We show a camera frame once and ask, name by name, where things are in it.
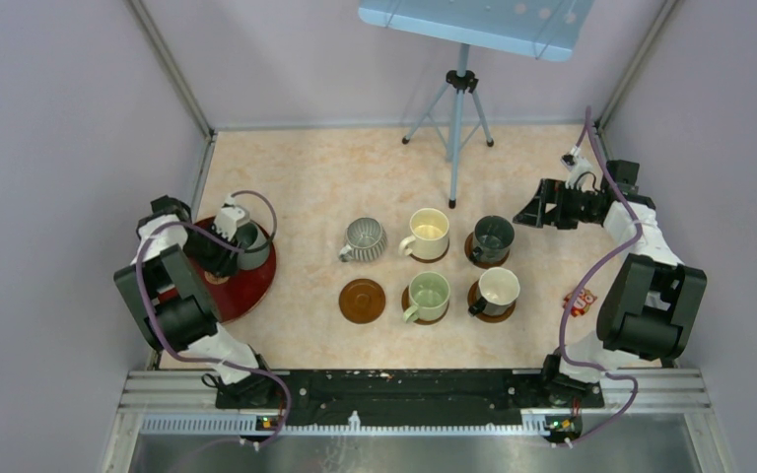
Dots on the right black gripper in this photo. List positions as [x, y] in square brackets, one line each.
[556, 193]

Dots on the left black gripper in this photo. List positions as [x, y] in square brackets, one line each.
[223, 264]

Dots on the dark grey cup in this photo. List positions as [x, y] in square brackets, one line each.
[493, 237]

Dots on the grey green mug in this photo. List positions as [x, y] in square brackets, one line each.
[254, 241]

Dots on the dark wooden coaster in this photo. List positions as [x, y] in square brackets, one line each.
[479, 308]
[468, 249]
[429, 261]
[362, 301]
[405, 304]

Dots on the white cup dark inside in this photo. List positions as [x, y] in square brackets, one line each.
[499, 286]

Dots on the cream mug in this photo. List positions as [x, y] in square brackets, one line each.
[428, 237]

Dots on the light green mug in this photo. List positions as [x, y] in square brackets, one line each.
[429, 292]

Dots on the grey ribbed cup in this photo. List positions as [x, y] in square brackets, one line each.
[365, 240]

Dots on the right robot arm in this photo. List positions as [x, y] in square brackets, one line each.
[651, 306]

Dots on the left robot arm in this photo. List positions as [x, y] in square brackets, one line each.
[174, 325]

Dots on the red round tray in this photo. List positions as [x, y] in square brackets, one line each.
[225, 299]

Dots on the red owl figurine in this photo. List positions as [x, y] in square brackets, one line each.
[585, 299]

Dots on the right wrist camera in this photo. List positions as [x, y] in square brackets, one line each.
[578, 166]

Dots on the aluminium frame rail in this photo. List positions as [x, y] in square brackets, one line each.
[638, 420]

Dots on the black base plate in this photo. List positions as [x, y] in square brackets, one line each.
[402, 398]

